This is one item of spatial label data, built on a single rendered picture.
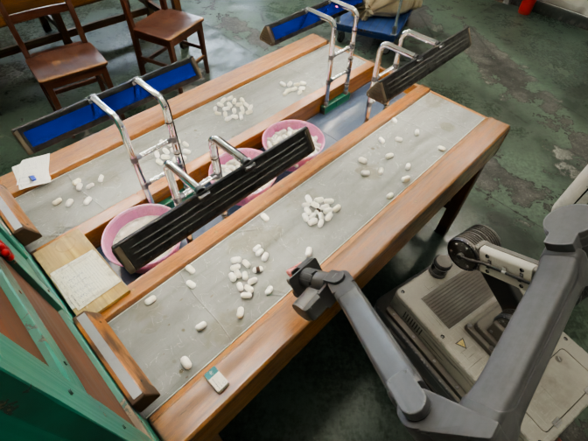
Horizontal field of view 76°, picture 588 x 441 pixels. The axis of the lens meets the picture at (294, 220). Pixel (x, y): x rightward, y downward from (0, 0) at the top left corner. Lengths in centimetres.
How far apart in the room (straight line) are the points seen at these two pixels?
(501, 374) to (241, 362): 69
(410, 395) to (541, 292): 25
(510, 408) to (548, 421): 102
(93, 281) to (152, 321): 23
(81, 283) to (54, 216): 36
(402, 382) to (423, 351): 103
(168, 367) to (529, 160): 278
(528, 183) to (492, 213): 44
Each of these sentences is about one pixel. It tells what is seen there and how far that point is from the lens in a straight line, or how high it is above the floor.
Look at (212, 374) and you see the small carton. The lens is 108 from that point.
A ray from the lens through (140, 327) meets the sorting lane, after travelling 122.
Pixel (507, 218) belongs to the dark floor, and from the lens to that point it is 273.
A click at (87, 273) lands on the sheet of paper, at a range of 133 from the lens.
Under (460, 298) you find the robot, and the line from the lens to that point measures 164.
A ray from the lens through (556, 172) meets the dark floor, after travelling 325.
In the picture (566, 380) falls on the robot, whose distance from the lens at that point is 169.
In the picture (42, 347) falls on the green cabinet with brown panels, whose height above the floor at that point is 127.
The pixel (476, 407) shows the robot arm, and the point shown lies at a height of 130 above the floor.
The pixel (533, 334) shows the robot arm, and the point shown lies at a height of 131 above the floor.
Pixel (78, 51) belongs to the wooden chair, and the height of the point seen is 46.
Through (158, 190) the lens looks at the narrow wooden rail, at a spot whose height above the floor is 76.
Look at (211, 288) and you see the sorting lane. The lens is 123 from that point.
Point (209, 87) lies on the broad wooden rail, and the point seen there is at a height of 76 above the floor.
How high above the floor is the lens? 180
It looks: 51 degrees down
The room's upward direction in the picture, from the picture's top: 3 degrees clockwise
